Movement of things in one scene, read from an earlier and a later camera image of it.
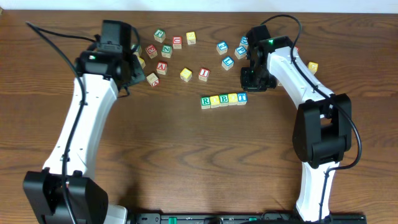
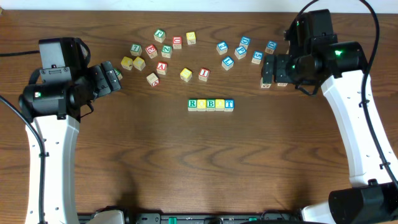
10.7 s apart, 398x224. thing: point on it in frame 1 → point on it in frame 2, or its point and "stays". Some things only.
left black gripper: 137,73 → 106,78
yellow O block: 232,98 → 219,104
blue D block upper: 244,42 stays
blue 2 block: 222,47 stays
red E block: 151,50 stays
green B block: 223,100 → 211,105
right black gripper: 247,85 → 270,71
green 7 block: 136,48 stays
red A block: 161,68 stays
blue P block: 240,52 stays
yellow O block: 214,101 → 201,105
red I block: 203,74 stays
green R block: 205,102 → 192,105
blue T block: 242,98 → 229,105
